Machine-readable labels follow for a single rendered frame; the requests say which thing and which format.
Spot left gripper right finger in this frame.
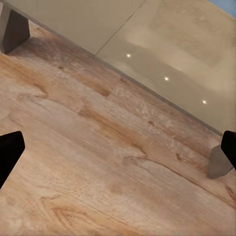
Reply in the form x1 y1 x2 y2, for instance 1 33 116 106
221 131 236 169

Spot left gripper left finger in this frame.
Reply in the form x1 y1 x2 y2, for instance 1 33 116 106
0 131 25 189

